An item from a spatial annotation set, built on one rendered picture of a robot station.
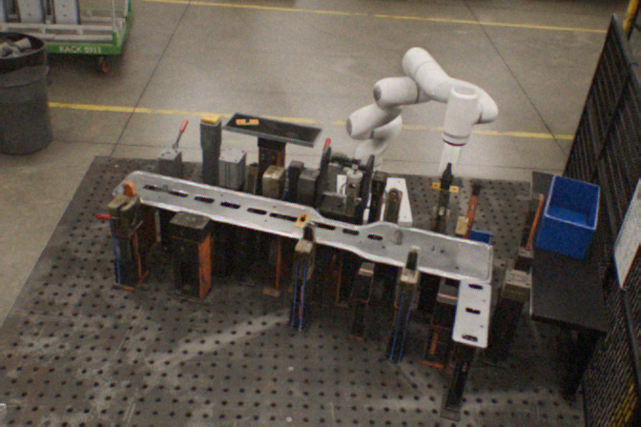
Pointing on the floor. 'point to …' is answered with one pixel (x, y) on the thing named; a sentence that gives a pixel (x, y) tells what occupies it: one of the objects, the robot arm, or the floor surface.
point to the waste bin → (24, 93)
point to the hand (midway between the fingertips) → (445, 181)
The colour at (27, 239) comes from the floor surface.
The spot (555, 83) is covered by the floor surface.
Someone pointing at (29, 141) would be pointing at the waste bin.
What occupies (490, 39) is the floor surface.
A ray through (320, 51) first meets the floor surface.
